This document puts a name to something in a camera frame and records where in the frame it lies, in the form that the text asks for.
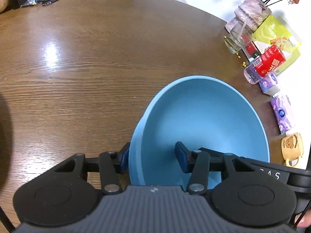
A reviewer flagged blue bowl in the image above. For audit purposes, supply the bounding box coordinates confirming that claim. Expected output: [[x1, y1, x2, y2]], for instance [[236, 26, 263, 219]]
[[129, 76, 270, 187]]

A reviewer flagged person's right hand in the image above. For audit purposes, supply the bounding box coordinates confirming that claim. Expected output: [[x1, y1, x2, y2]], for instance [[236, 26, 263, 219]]
[[297, 210, 311, 228]]

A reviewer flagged yellow bear mug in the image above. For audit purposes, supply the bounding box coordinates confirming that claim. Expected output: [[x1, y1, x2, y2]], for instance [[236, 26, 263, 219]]
[[281, 133, 304, 168]]

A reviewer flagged purple tissue pack near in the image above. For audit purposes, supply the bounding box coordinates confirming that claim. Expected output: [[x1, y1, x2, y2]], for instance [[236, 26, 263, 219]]
[[270, 94, 293, 134]]

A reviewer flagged purple tissue pack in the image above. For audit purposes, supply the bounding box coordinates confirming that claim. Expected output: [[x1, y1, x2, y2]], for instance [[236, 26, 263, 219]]
[[259, 73, 280, 96], [270, 94, 293, 134]]

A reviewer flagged purple tissue pack far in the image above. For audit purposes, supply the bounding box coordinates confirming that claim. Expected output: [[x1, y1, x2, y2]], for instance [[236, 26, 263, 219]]
[[259, 73, 280, 96]]

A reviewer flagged small red box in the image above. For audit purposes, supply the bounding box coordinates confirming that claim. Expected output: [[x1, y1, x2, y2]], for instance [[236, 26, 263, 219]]
[[242, 42, 261, 62]]

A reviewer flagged red label water bottle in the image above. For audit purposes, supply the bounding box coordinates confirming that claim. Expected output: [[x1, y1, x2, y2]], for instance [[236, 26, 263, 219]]
[[244, 44, 286, 85]]

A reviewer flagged clear drinking glass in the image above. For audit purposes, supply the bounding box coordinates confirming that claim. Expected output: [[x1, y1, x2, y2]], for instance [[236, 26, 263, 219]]
[[224, 21, 255, 54]]

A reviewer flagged yellow green pouch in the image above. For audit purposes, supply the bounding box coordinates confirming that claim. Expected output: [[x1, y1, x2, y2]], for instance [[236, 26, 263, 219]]
[[253, 15, 301, 75]]

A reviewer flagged pink vase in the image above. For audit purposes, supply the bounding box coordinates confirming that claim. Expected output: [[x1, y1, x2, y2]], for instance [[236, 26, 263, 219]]
[[225, 0, 272, 33]]

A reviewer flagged silver foil packet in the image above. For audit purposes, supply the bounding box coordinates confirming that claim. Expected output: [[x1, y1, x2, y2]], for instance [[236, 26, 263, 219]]
[[20, 0, 40, 7]]

